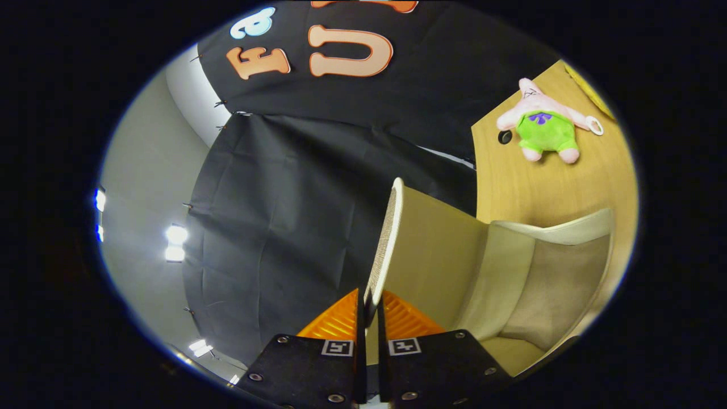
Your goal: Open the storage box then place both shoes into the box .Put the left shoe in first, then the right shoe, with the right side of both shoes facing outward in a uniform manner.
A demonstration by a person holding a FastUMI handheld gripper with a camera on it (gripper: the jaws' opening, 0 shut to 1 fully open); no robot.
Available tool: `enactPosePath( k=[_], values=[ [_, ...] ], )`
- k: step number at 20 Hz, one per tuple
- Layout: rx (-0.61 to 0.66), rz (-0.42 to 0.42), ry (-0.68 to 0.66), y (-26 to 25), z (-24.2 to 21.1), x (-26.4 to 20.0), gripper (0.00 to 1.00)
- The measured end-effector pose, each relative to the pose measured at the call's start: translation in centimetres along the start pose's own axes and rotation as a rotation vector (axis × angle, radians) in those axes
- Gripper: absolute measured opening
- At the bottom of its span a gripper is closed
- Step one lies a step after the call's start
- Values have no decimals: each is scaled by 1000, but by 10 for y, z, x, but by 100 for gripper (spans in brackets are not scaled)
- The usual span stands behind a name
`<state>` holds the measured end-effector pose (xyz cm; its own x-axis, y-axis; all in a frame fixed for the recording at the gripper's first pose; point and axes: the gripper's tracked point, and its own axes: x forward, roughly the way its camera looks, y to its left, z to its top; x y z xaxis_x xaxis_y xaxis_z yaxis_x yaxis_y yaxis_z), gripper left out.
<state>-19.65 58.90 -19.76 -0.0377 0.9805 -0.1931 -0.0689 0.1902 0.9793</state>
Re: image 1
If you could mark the pink starfish plush toy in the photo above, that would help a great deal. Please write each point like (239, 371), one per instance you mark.
(545, 133)

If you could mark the black table grommet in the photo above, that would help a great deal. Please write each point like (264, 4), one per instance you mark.
(505, 136)

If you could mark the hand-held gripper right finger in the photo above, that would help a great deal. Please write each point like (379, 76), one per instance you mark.
(383, 369)

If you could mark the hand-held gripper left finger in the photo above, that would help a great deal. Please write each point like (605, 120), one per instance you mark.
(361, 363)

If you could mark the black backdrop cloth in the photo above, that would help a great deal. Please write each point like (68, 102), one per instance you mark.
(284, 227)

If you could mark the yellow bumpy bread toy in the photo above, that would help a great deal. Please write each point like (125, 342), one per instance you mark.
(590, 91)

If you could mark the ceiling light panel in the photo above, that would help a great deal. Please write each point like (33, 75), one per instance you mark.
(176, 233)
(174, 254)

